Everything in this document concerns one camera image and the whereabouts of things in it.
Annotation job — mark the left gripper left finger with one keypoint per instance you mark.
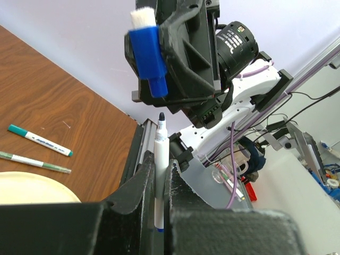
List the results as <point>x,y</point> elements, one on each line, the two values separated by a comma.
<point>123,223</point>

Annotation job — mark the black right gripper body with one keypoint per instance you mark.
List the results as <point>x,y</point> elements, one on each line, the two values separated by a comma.
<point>200,106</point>

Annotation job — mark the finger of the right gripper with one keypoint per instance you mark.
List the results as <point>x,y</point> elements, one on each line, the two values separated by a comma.
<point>129,55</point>
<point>187,38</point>

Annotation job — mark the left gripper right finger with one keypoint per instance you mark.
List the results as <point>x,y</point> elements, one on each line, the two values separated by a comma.
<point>191,226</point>

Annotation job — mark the dark blue pen cap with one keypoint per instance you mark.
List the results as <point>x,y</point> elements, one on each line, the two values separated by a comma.
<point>144,37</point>

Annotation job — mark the white purple marker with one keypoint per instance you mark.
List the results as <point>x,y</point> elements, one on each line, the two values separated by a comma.
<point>161,159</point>

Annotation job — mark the teal white marker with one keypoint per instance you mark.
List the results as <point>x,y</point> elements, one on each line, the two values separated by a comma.
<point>40,140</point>

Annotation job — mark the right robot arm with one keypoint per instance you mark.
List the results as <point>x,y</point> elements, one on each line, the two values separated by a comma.
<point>249,82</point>

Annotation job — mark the blue and cream plate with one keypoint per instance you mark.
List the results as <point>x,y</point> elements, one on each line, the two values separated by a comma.
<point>20,188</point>

